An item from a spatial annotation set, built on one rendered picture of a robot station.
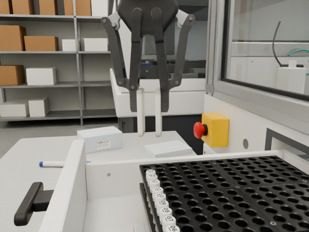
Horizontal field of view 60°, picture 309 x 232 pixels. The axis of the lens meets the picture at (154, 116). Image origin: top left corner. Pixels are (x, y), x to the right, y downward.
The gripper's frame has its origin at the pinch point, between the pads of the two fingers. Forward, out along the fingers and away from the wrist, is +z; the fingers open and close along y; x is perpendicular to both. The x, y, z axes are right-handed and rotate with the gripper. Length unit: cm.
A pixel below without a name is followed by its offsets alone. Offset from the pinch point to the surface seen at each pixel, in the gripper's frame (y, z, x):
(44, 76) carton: -188, 22, 328
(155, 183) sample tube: 1.8, 6.1, -10.7
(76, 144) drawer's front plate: -10.8, 4.4, -2.6
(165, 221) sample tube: 3.3, 6.1, -17.9
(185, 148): 6.1, 20.0, 39.0
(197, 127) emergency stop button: 8.7, 8.9, 23.8
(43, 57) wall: -208, -4, 370
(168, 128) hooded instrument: 0, 24, 73
